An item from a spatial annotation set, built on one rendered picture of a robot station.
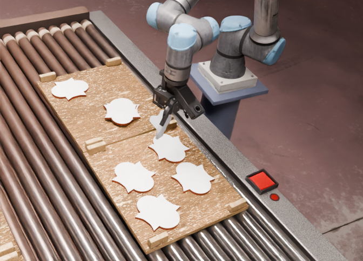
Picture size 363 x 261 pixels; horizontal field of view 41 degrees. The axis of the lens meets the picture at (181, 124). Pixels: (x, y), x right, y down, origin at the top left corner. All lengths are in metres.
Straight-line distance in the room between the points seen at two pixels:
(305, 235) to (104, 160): 0.64
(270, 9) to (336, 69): 2.41
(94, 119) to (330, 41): 3.14
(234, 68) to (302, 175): 1.22
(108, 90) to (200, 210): 0.62
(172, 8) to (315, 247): 0.81
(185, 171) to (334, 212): 1.53
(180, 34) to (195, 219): 0.52
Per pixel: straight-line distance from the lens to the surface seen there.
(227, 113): 2.09
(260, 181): 1.56
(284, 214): 1.51
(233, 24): 1.91
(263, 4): 1.73
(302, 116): 3.47
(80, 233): 1.37
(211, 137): 1.69
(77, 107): 1.72
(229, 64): 1.97
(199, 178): 1.49
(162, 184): 1.47
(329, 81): 3.94
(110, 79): 1.86
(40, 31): 2.18
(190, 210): 1.42
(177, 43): 1.32
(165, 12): 1.46
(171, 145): 1.58
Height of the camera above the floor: 2.02
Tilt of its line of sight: 40 degrees down
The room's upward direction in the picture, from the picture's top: 9 degrees clockwise
